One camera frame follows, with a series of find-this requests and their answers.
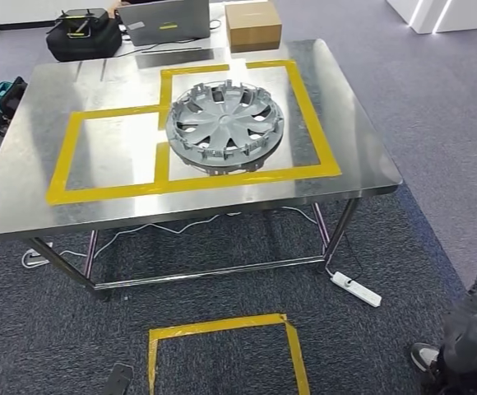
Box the black and teal bag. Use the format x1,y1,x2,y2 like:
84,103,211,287
0,76,28,137

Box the brown cardboard box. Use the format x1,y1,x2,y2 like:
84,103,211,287
225,1,283,54

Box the grey laptop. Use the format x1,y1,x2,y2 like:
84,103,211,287
118,0,211,48

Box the grey plastic wheel hubcap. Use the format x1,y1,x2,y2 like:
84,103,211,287
165,80,285,177

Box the black device yellow stripe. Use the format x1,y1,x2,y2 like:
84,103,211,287
47,7,110,40

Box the white cable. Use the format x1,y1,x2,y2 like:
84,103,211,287
53,206,319,258

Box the steel workbench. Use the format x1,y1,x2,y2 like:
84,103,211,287
0,39,404,298

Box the yellow tape double rectangle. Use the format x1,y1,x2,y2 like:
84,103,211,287
45,58,342,207

